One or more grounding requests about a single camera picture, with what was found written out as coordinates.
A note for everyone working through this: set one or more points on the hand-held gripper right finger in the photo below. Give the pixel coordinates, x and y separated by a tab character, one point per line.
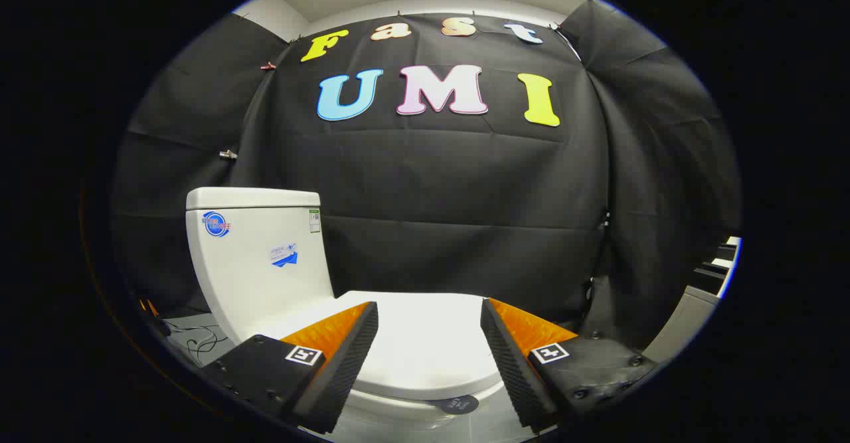
511	363

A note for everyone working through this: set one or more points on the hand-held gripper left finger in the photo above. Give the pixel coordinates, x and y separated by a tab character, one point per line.
345	363

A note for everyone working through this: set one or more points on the white toilet lid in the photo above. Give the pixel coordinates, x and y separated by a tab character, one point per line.
425	343

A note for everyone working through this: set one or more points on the white toilet bowl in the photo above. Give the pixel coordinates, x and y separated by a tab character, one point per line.
405	420

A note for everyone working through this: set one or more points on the white toilet tank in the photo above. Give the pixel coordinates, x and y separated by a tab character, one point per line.
259	277

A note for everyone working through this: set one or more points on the grey board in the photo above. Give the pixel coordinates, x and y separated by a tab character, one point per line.
684	323

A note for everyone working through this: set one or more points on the black backdrop cloth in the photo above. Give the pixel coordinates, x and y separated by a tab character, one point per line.
431	190

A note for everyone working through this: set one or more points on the black and white striped panel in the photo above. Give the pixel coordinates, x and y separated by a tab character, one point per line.
722	260

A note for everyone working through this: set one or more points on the silver clip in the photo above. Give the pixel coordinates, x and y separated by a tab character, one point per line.
228	155

